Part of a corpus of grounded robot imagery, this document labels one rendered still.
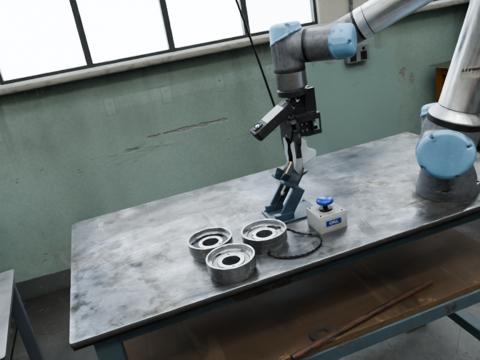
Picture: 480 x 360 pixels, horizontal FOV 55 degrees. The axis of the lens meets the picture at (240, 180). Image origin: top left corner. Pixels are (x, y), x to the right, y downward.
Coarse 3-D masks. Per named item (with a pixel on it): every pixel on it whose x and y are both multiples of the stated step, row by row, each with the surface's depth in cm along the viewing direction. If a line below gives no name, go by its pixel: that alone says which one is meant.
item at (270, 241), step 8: (248, 224) 110; (256, 224) 112; (264, 224) 112; (272, 224) 111; (280, 224) 109; (248, 232) 109; (256, 232) 108; (264, 232) 109; (272, 232) 108; (248, 240) 104; (256, 240) 102; (264, 240) 102; (272, 240) 102; (280, 240) 103; (256, 248) 103; (264, 248) 103; (272, 248) 103; (280, 248) 105
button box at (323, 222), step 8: (312, 208) 112; (320, 208) 110; (328, 208) 110; (336, 208) 110; (312, 216) 110; (320, 216) 107; (328, 216) 107; (336, 216) 108; (344, 216) 109; (312, 224) 111; (320, 224) 107; (328, 224) 108; (336, 224) 108; (344, 224) 109; (320, 232) 108; (328, 232) 108
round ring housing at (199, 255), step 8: (200, 232) 112; (208, 232) 112; (216, 232) 112; (224, 232) 111; (192, 240) 110; (208, 240) 110; (216, 240) 109; (232, 240) 107; (192, 248) 104; (208, 248) 103; (200, 256) 104
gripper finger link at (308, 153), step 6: (306, 144) 114; (294, 150) 113; (306, 150) 115; (312, 150) 115; (294, 156) 114; (306, 156) 115; (312, 156) 116; (294, 162) 115; (300, 162) 114; (294, 168) 116; (300, 168) 115; (300, 174) 117
